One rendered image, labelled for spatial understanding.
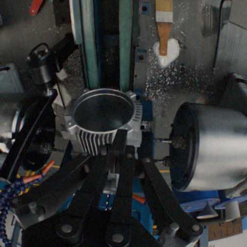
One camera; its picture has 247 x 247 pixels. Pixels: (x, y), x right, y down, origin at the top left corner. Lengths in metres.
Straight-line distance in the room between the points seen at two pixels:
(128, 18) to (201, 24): 0.25
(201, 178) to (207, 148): 0.07
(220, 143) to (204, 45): 0.32
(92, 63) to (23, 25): 0.34
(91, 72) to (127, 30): 0.15
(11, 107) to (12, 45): 0.33
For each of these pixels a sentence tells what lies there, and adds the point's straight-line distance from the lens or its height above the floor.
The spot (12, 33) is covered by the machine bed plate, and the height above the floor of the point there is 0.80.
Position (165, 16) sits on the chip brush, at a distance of 0.50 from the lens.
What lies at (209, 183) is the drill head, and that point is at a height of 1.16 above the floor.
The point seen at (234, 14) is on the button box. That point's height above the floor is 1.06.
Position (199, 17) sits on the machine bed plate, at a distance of 0.53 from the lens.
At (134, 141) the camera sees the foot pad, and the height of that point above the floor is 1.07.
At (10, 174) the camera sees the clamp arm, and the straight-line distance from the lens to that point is 0.30.
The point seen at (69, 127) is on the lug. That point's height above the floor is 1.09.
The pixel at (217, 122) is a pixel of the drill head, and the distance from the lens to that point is 0.38.
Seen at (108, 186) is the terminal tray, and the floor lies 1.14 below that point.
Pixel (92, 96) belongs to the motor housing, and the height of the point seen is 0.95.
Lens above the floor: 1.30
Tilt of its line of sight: 43 degrees down
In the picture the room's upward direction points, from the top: 172 degrees counter-clockwise
